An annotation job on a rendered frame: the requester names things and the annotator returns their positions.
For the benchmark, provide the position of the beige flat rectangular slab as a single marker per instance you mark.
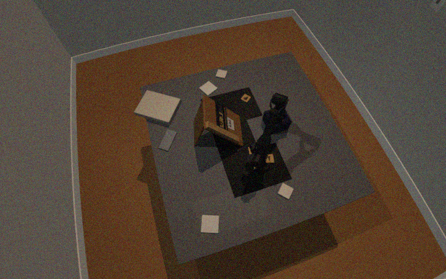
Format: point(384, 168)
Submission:
point(158, 107)

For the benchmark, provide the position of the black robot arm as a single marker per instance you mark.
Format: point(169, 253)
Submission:
point(263, 144)

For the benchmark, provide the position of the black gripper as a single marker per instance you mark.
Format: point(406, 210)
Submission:
point(264, 166)

